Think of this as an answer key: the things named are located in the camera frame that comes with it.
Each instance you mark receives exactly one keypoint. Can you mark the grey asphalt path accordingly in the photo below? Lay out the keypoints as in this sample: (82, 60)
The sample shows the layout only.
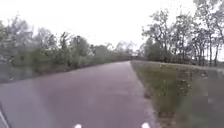
(93, 96)

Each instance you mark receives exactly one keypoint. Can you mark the row of trees and bushes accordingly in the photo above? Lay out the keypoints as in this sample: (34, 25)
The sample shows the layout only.
(66, 55)

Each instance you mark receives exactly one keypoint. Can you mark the grass verge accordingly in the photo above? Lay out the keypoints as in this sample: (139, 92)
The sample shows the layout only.
(161, 83)

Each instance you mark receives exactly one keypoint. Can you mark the robot's own part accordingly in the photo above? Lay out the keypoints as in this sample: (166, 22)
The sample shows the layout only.
(145, 125)
(77, 126)

